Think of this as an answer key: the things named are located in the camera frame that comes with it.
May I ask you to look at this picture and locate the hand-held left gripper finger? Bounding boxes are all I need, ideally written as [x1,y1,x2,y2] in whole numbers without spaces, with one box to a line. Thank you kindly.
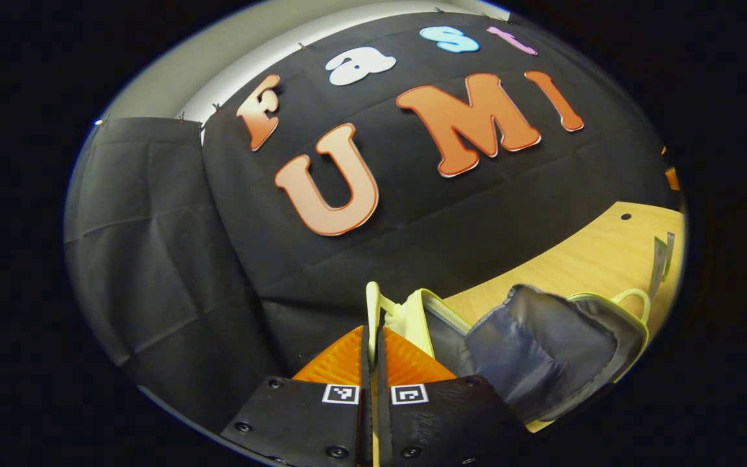
[220,324,374,467]
[376,326,531,467]

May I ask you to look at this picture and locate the white skin care tube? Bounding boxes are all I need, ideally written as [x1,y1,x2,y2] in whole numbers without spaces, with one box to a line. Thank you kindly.
[648,236,668,300]

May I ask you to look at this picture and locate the cream yellow suitcase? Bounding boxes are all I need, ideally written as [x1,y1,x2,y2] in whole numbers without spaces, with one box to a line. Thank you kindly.
[366,281,652,434]

